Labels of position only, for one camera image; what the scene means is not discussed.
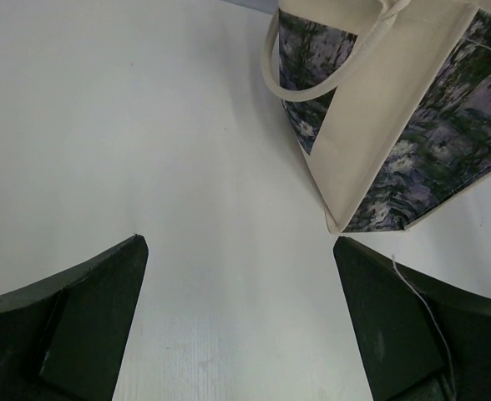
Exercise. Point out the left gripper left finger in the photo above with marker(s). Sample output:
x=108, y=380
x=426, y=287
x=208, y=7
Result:
x=64, y=337

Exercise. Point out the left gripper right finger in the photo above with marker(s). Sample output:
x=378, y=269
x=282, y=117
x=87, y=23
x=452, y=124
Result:
x=419, y=338

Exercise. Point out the cream canvas tote bag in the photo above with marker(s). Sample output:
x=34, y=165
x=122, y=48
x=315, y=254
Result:
x=390, y=102

